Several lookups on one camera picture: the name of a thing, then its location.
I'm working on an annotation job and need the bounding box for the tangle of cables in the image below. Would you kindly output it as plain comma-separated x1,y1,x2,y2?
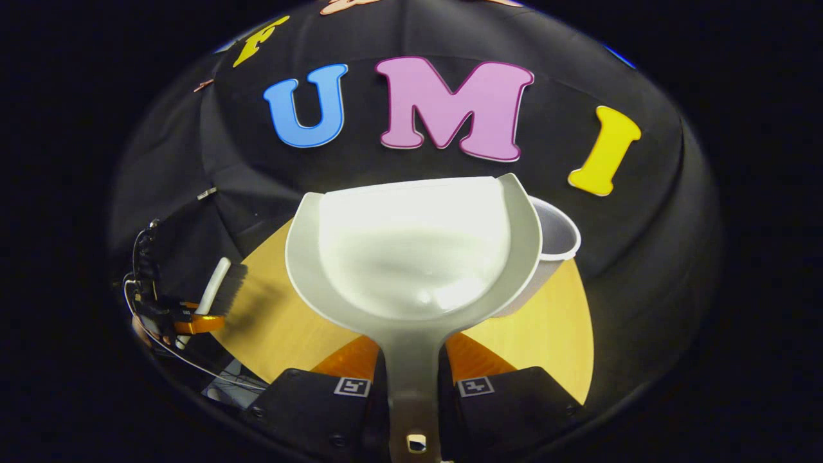
201,360,267,409

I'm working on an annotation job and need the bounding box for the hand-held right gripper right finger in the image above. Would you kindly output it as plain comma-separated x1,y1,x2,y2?
442,333,584,463

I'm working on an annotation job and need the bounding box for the wooden desktop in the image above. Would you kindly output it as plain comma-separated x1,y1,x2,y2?
212,219,594,406

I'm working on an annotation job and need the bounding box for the white dustpan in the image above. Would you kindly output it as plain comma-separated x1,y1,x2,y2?
285,172,544,463

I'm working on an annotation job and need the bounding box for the white ribbed garbage bin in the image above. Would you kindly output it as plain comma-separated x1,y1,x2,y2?
492,196,583,319

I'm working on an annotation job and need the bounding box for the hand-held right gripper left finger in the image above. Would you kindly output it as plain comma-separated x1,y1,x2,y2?
248,334,390,463

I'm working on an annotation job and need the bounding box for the small white broom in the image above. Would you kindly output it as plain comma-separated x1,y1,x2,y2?
175,257,249,351

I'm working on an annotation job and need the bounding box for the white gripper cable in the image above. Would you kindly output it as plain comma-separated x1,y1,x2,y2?
123,277,268,394

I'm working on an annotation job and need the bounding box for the black backdrop cloth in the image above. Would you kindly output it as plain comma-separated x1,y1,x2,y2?
106,0,724,419

